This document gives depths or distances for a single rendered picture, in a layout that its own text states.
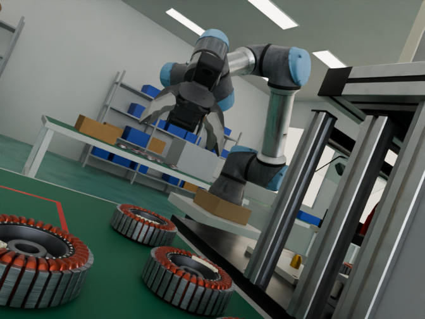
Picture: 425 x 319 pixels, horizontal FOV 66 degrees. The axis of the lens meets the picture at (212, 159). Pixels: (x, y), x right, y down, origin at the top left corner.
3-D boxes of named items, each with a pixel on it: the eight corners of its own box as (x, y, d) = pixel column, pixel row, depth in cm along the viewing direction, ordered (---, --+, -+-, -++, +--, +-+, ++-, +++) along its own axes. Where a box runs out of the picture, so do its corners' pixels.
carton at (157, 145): (140, 145, 714) (145, 133, 715) (154, 151, 732) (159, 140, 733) (145, 148, 680) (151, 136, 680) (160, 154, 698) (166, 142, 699)
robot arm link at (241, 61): (250, 37, 123) (155, 56, 88) (277, 42, 117) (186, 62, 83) (248, 69, 129) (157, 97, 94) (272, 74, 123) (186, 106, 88)
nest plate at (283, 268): (245, 250, 72) (247, 244, 72) (291, 263, 79) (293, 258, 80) (292, 284, 59) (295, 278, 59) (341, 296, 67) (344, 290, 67)
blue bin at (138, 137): (121, 137, 691) (126, 125, 691) (138, 145, 712) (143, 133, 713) (126, 140, 655) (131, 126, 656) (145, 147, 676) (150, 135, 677)
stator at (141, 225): (114, 216, 61) (121, 198, 62) (169, 237, 63) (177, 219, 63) (104, 231, 50) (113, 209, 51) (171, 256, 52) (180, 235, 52)
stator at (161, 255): (198, 330, 33) (213, 295, 33) (121, 274, 38) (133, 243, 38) (238, 307, 43) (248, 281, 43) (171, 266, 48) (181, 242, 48)
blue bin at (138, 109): (126, 114, 687) (131, 102, 688) (138, 119, 702) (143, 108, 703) (132, 115, 652) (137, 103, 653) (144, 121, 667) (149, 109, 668)
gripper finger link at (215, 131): (222, 167, 64) (204, 129, 68) (235, 149, 59) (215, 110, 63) (209, 169, 62) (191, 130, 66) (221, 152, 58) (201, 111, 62)
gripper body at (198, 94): (197, 138, 68) (209, 100, 76) (212, 111, 61) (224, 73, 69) (162, 123, 67) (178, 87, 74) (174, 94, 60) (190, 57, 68)
